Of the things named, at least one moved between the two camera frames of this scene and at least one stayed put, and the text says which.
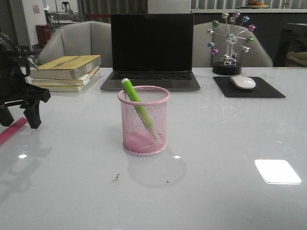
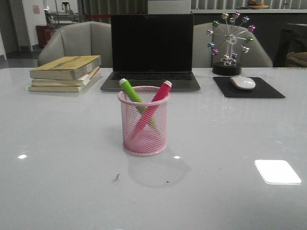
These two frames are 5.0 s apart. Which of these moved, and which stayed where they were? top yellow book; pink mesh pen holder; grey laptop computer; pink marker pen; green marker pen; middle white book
Moved: pink marker pen; green marker pen
Stayed: middle white book; pink mesh pen holder; top yellow book; grey laptop computer
